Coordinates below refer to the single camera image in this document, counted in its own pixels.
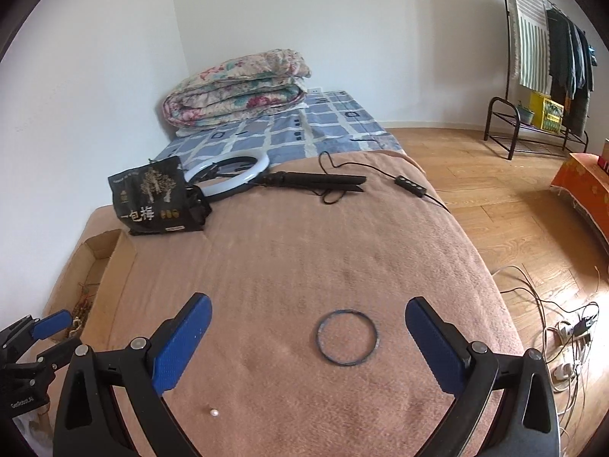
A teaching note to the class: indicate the cardboard box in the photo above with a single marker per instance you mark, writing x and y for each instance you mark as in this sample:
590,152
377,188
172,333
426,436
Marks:
119,271

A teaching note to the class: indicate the striped hanging cloth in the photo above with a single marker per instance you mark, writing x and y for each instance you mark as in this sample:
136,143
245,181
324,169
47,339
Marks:
533,47

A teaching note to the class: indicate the yellow crate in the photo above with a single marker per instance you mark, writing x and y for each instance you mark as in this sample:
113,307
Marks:
545,109

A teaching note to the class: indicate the dark bangle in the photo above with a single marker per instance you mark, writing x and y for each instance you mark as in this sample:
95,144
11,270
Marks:
318,338

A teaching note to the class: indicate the pink blanket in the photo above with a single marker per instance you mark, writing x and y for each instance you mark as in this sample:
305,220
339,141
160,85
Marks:
295,257

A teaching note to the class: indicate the black metal clothes rack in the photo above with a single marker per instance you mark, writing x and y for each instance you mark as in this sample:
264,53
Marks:
514,64

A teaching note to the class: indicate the folded floral quilt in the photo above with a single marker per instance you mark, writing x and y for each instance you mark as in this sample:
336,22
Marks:
238,85

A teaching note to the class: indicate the dark hanging clothes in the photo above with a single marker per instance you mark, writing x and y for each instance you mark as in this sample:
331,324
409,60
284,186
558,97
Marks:
566,57

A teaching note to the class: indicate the white power strip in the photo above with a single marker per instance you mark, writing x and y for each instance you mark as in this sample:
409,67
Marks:
564,371

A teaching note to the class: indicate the blue checked bed sheet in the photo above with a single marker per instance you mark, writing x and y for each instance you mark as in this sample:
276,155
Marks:
333,123

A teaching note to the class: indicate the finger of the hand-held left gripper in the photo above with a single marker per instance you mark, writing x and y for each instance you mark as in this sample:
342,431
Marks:
52,323
59,352

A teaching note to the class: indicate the black charger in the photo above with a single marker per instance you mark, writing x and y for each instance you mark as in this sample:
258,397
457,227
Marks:
583,327

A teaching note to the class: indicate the orange cloth covered table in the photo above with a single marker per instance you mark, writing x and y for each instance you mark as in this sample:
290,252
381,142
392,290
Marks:
585,185

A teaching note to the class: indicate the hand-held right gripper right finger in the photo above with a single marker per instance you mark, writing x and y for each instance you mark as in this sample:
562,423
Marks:
435,347

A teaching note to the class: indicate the black snack bag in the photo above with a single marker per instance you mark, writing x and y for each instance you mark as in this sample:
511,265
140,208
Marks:
152,200

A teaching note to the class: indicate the black folded tripod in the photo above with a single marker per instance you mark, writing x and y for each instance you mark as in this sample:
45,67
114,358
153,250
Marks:
314,181

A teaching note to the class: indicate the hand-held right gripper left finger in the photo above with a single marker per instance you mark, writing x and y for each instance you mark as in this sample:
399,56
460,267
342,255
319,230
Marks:
183,342

